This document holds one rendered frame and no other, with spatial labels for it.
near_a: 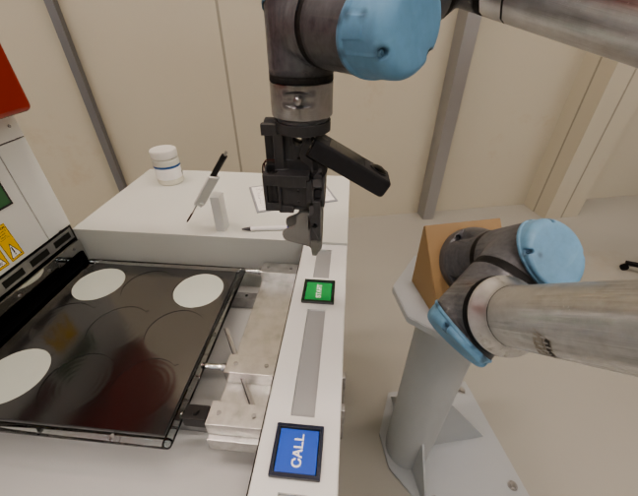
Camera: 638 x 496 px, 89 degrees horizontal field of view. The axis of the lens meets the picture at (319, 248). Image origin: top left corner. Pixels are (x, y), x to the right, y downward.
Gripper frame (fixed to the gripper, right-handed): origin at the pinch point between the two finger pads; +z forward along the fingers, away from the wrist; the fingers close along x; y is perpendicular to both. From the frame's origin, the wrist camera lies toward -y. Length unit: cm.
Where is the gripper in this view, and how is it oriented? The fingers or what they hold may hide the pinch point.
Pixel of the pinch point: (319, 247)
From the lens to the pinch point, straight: 52.7
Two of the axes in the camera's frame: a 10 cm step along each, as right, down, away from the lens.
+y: -10.0, -0.4, 0.5
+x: -0.7, 5.9, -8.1
